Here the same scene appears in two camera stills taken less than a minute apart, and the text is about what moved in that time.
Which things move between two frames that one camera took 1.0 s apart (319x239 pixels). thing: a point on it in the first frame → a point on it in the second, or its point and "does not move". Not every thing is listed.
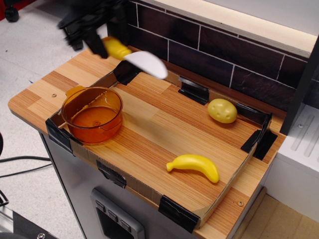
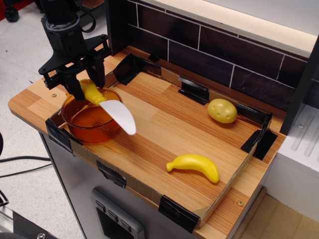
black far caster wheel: x=11 y=14 does not move
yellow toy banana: x=195 y=162 does not move
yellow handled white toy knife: x=146 y=61 → x=116 y=111
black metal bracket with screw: x=22 y=226 does not move
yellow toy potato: x=222 y=110 does not move
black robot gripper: x=86 y=15 → x=73 y=51
